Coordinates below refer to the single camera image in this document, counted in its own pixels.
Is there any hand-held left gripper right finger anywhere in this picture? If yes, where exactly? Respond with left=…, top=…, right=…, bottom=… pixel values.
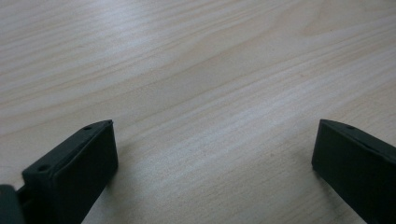
left=311, top=119, right=396, bottom=224

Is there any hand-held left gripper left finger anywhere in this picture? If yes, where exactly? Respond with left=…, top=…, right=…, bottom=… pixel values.
left=17, top=119, right=120, bottom=224

